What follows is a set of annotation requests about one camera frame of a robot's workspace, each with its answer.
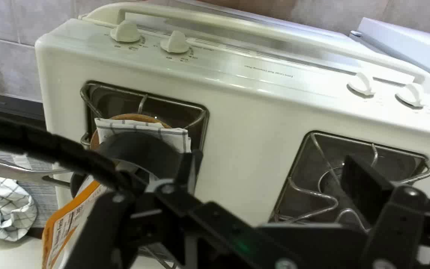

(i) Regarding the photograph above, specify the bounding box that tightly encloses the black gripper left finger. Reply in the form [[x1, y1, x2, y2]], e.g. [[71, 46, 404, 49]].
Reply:
[[68, 147, 215, 269]]

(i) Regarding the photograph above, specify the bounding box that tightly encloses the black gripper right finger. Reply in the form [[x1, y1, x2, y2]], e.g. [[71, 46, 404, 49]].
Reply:
[[343, 153, 428, 269]]

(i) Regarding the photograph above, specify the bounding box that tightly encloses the orange snack pack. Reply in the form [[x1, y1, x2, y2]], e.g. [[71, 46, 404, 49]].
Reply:
[[40, 177, 106, 269]]

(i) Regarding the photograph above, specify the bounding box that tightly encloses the white checkered dish towel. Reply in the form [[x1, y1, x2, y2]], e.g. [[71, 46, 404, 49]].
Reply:
[[92, 116, 193, 155]]

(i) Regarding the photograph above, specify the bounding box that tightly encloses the empty burner grate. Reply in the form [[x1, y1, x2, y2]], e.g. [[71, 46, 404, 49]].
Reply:
[[271, 131, 430, 230]]

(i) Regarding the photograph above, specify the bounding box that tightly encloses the burner grate under saucepan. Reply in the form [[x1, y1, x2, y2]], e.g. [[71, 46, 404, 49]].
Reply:
[[79, 80, 209, 191]]

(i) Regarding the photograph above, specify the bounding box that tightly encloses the white gas stove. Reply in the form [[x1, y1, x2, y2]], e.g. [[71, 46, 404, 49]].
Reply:
[[33, 1, 430, 269]]

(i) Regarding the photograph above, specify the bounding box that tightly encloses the white stove knob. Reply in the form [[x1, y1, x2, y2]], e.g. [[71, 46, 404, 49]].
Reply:
[[394, 80, 427, 110], [107, 19, 143, 44], [346, 71, 376, 100], [158, 29, 191, 56]]

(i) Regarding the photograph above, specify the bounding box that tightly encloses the white grid-pattern cloth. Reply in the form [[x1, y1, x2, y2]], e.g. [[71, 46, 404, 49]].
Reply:
[[0, 170, 39, 243]]

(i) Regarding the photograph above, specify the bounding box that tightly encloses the black side table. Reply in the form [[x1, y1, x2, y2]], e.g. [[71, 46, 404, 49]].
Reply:
[[0, 88, 46, 150]]

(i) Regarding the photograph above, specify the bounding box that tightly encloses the black saucepan with steel handle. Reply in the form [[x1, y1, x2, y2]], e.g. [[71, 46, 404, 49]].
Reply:
[[98, 131, 196, 180]]

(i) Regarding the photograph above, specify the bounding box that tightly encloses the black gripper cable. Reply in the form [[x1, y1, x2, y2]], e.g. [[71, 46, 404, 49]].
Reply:
[[0, 110, 136, 192]]

